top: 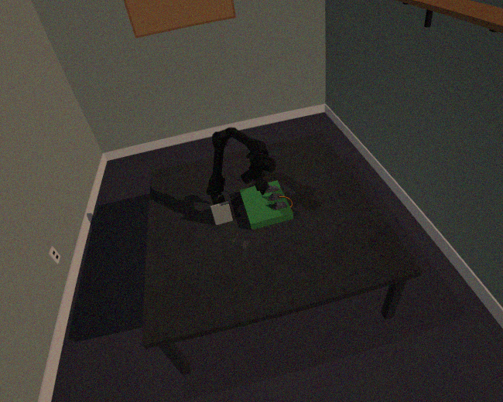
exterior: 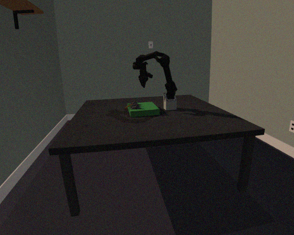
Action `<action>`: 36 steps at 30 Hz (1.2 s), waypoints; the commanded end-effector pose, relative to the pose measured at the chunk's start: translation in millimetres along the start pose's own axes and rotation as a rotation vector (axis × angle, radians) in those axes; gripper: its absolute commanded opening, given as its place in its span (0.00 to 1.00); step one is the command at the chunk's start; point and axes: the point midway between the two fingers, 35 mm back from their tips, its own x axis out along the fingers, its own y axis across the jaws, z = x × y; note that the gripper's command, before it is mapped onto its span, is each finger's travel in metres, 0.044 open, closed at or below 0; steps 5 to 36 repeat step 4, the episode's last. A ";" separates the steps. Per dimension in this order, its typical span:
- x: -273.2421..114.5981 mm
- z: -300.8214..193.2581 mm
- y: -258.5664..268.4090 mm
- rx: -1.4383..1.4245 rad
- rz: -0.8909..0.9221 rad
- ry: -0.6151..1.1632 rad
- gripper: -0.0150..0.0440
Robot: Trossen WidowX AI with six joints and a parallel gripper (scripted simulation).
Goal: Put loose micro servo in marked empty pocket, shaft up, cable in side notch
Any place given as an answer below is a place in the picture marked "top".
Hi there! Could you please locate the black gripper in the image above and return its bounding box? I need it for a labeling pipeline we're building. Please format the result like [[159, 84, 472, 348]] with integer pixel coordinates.
[[249, 166, 269, 195]]

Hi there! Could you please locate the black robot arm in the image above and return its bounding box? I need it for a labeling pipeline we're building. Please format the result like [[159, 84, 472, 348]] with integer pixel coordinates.
[[206, 127, 276, 205]]

